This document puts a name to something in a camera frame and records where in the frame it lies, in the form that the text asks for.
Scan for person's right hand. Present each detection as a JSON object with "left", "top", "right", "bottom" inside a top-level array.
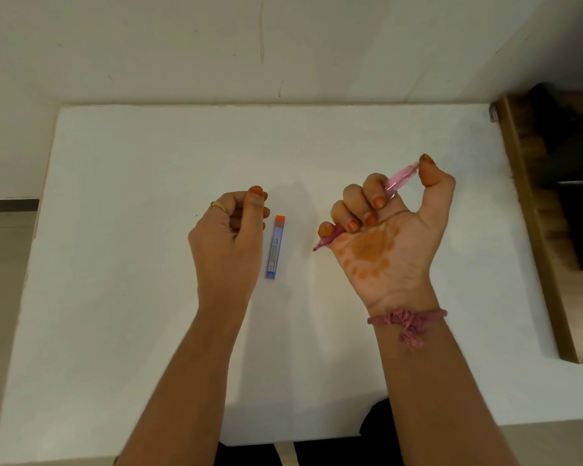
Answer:
[{"left": 318, "top": 154, "right": 456, "bottom": 318}]

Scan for person's left hand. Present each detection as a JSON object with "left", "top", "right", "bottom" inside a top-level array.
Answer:
[{"left": 188, "top": 185, "right": 271, "bottom": 311}]

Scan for pink mechanical pencil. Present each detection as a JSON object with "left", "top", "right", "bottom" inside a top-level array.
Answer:
[{"left": 313, "top": 161, "right": 420, "bottom": 252}]

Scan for person's left forearm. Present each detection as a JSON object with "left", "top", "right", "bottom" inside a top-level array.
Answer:
[{"left": 114, "top": 298, "right": 253, "bottom": 466}]

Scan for person's right forearm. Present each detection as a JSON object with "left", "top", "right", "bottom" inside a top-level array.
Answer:
[{"left": 369, "top": 308, "right": 520, "bottom": 466}]

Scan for blue pencil lead tube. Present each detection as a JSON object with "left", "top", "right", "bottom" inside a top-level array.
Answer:
[{"left": 266, "top": 215, "right": 286, "bottom": 280}]

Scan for pink thread wristband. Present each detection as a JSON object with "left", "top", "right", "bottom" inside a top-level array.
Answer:
[{"left": 367, "top": 308, "right": 448, "bottom": 348}]

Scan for wooden cabinet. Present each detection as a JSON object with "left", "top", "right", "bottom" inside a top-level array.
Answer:
[{"left": 497, "top": 83, "right": 583, "bottom": 364}]

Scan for person's black trousers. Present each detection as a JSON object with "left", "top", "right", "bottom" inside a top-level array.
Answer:
[{"left": 214, "top": 399, "right": 406, "bottom": 466}]

